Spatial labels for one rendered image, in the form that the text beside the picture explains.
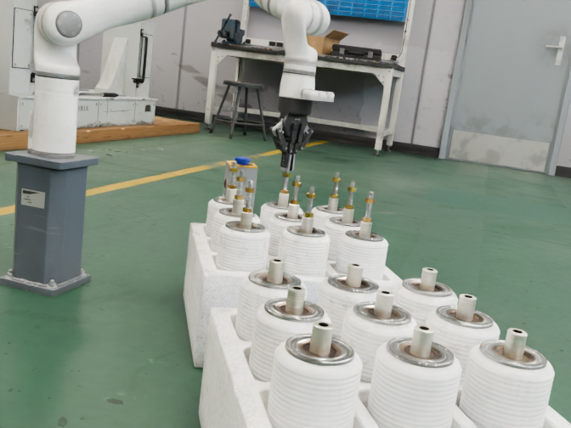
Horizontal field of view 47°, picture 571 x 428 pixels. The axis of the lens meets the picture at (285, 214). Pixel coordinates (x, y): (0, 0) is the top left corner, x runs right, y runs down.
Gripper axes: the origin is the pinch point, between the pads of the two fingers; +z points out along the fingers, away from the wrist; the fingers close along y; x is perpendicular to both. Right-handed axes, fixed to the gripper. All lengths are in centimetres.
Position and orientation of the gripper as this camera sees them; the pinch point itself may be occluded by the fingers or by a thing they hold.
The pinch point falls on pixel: (288, 161)
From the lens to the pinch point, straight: 147.0
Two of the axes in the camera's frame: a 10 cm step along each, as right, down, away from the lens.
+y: -6.4, 0.8, -7.6
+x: 7.6, 2.2, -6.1
